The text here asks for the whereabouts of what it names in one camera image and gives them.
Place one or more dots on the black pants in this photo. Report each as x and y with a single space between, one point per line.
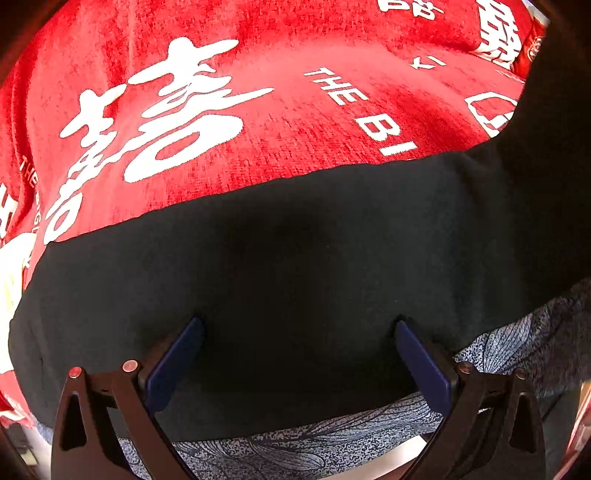
300 286

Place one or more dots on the blue leaf-patterned cloth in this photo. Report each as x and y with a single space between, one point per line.
295 450

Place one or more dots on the red patterned cushion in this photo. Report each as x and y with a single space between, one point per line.
533 46

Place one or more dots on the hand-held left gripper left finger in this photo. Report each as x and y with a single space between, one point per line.
173 367

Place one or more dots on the red printed blanket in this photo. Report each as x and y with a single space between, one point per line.
231 101

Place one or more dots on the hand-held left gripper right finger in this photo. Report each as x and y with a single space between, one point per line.
422 367

